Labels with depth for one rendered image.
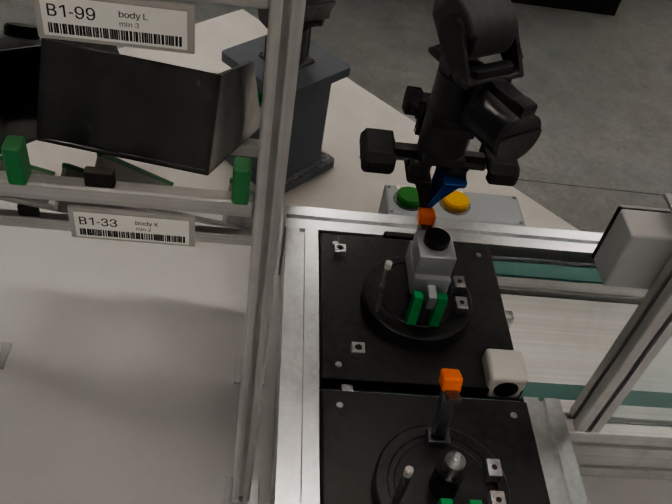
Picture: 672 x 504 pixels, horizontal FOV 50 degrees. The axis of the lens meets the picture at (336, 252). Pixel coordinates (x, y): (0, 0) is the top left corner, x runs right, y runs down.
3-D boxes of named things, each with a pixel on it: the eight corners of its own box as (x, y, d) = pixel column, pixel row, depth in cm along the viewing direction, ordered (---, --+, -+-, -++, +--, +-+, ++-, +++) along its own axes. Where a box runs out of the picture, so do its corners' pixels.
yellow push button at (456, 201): (439, 198, 111) (442, 188, 110) (464, 200, 112) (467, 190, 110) (442, 216, 108) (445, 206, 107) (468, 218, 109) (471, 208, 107)
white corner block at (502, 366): (476, 366, 90) (485, 346, 87) (511, 368, 90) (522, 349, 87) (482, 399, 86) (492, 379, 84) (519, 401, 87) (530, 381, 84)
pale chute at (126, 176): (162, 215, 96) (169, 181, 96) (260, 235, 95) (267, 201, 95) (87, 197, 67) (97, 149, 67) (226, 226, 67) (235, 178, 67)
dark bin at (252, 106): (155, 93, 80) (162, 24, 78) (271, 117, 80) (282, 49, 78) (35, 140, 54) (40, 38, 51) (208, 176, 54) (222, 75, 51)
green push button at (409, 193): (393, 194, 110) (396, 184, 109) (419, 196, 111) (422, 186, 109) (396, 212, 108) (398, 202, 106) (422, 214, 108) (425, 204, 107)
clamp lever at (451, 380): (428, 428, 77) (440, 366, 74) (446, 429, 77) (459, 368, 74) (434, 450, 74) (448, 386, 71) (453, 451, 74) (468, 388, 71)
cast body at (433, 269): (404, 256, 91) (416, 215, 86) (438, 259, 91) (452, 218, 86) (411, 308, 85) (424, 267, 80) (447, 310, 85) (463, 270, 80)
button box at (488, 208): (377, 212, 115) (384, 182, 111) (506, 223, 117) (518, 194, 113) (380, 243, 110) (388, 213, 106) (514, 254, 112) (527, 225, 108)
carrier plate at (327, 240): (318, 242, 101) (320, 231, 100) (485, 256, 104) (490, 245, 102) (319, 387, 84) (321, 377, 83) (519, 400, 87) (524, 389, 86)
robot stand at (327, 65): (279, 125, 134) (289, 26, 120) (335, 166, 128) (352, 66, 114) (217, 153, 126) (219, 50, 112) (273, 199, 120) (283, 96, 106)
